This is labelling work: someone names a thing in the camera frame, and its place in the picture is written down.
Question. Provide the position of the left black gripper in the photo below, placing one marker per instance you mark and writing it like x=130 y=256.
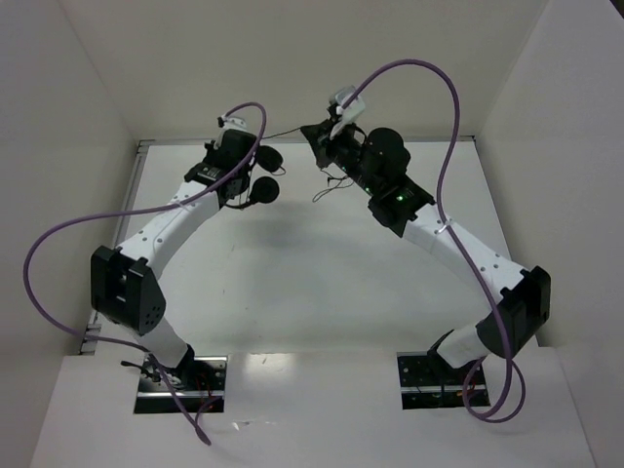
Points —
x=226 y=147

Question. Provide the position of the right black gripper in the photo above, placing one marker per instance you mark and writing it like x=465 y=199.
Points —
x=320 y=141

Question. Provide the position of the black on-ear headphones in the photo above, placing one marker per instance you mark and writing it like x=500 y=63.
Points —
x=265 y=189

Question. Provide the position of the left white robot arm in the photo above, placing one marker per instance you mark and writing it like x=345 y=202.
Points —
x=125 y=280

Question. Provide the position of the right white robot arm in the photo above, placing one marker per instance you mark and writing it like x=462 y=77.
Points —
x=518 y=298

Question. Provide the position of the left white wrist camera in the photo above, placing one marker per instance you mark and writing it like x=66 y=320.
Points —
x=232 y=122

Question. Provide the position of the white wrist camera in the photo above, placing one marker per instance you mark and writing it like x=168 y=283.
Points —
x=345 y=108
x=232 y=122

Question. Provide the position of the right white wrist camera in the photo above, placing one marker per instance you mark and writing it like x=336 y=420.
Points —
x=345 y=108

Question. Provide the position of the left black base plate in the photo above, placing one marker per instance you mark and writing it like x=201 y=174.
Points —
x=208 y=388

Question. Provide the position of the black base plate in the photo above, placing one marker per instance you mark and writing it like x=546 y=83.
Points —
x=427 y=382
x=208 y=388

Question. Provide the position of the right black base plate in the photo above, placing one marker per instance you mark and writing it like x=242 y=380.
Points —
x=427 y=382

